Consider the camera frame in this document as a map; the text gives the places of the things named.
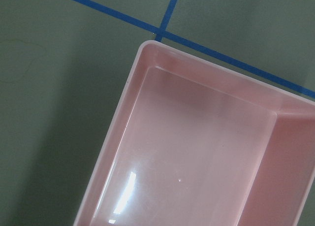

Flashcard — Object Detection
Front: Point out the pink plastic tray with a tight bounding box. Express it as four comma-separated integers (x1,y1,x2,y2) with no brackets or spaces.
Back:
74,40,315,226

